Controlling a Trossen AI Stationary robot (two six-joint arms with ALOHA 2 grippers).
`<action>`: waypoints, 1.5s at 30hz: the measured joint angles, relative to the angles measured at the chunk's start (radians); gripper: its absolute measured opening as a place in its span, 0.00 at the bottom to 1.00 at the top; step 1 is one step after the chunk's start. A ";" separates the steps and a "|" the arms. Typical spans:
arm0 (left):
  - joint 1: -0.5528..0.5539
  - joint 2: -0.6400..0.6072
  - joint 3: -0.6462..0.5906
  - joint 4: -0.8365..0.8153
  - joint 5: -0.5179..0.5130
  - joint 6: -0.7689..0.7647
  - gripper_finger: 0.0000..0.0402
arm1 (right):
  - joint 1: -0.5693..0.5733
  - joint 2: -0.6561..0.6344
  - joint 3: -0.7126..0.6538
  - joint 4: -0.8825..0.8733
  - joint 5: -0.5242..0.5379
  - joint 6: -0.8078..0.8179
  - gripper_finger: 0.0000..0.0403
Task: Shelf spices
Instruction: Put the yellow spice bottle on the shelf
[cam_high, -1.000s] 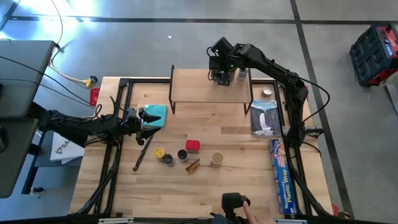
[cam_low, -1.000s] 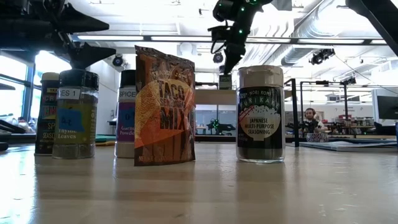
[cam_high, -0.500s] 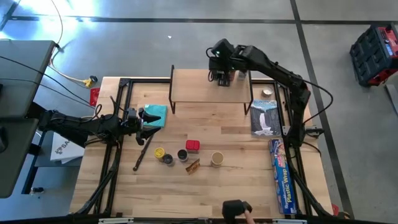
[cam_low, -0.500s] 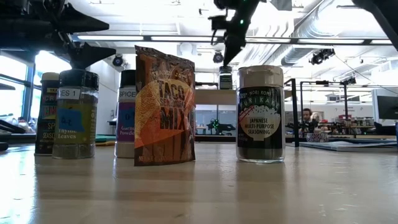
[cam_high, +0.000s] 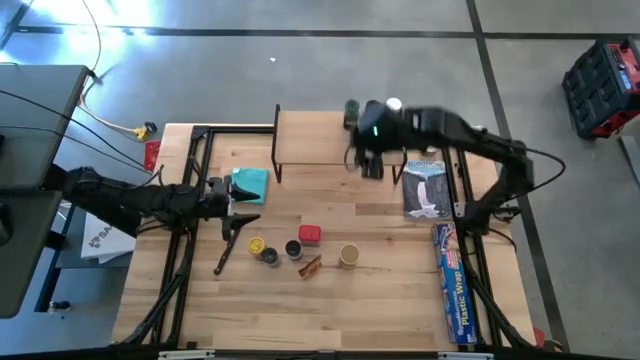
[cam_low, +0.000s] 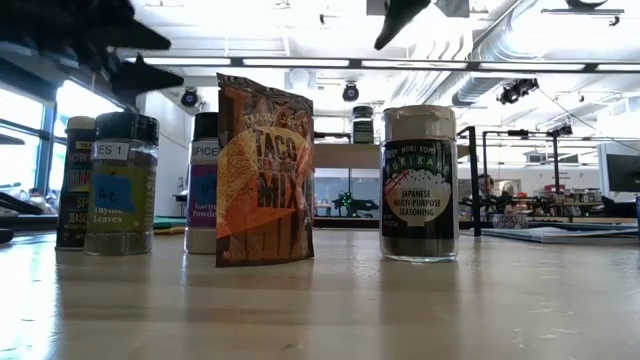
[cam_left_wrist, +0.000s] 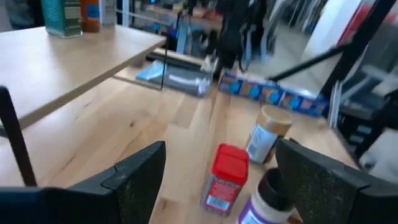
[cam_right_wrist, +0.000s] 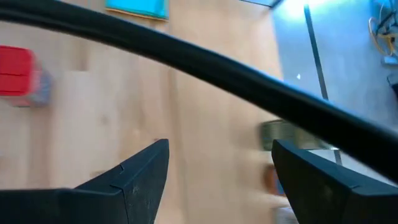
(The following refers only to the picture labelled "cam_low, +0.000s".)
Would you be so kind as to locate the person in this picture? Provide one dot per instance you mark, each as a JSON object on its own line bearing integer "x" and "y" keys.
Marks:
{"x": 485, "y": 184}

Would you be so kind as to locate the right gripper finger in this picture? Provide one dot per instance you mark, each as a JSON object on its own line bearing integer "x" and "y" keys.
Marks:
{"x": 400, "y": 20}

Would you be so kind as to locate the black computer monitor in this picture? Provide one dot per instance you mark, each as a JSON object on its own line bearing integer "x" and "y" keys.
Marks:
{"x": 625, "y": 172}

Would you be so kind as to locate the overhead LED light bar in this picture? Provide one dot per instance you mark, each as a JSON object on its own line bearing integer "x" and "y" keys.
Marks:
{"x": 355, "y": 63}

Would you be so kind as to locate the dark machine with green lights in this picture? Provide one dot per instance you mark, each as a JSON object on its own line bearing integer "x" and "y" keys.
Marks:
{"x": 355, "y": 205}

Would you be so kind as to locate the tan-lidded furikake seasoning jar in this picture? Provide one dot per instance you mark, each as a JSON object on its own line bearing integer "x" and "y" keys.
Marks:
{"x": 419, "y": 190}

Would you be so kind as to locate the black-lidded thyme leaves jar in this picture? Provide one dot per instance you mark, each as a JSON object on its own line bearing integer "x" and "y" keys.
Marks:
{"x": 122, "y": 210}

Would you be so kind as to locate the teal cloth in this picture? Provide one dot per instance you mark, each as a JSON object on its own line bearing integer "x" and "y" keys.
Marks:
{"x": 170, "y": 222}

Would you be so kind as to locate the orange taco seasoning packet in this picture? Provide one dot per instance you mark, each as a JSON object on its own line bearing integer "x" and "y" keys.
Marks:
{"x": 265, "y": 175}

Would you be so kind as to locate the black-lidded garlic powder jar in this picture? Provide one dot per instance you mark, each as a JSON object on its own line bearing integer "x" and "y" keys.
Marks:
{"x": 202, "y": 200}

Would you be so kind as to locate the black ceiling spotlight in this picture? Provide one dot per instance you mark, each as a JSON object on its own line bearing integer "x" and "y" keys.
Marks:
{"x": 560, "y": 130}
{"x": 517, "y": 91}
{"x": 189, "y": 98}
{"x": 350, "y": 92}

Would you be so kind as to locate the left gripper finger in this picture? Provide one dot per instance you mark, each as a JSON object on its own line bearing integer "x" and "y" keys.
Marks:
{"x": 145, "y": 77}
{"x": 137, "y": 39}

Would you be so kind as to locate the black metal stand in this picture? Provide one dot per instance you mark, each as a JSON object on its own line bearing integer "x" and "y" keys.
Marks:
{"x": 555, "y": 175}

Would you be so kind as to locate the yellow-lidded seasoning jar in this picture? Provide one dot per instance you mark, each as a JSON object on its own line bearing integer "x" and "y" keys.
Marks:
{"x": 75, "y": 200}

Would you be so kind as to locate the green-lidded herb jar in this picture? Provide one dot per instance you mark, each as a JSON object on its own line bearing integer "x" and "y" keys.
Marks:
{"x": 363, "y": 130}

